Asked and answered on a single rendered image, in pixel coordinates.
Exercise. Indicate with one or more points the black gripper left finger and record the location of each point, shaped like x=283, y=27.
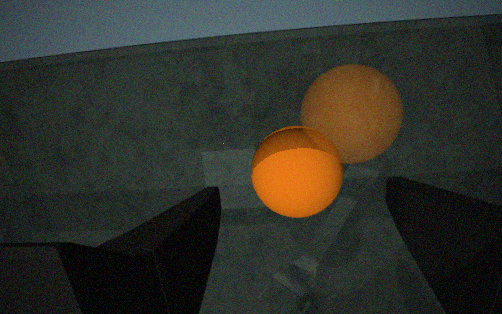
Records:
x=159, y=267

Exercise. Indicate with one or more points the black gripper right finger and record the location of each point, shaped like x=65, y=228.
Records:
x=456, y=242

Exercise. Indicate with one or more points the low clear glass walls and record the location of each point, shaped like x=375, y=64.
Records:
x=255, y=37

